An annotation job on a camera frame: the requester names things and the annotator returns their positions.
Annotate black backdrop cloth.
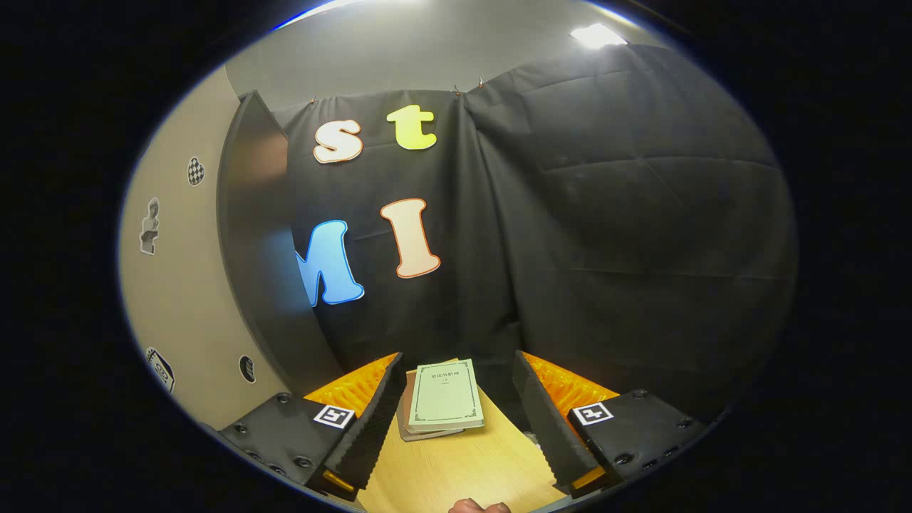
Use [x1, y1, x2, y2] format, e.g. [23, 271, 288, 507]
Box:
[274, 44, 797, 428]

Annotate green book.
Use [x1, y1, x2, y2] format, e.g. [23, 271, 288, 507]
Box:
[408, 358, 485, 433]

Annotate beige cabinet door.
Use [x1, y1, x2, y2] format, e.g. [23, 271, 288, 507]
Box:
[118, 68, 291, 432]

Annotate ceiling light panel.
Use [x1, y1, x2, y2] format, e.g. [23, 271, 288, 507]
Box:
[570, 24, 628, 49]

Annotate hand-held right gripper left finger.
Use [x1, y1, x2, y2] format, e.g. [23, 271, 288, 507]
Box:
[219, 351, 405, 502]

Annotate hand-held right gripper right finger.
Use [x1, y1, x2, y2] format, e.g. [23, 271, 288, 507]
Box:
[513, 349, 706, 498]

